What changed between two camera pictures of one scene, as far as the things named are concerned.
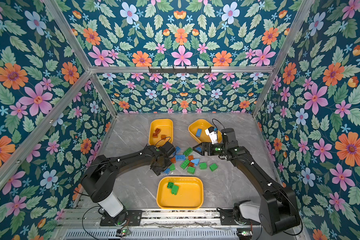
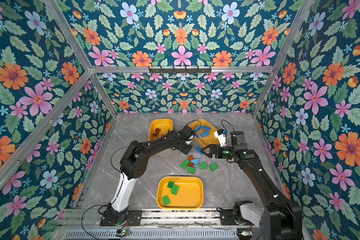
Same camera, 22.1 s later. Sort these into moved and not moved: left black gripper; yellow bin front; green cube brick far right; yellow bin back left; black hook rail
Moved: left black gripper
Not moved: green cube brick far right; yellow bin front; yellow bin back left; black hook rail
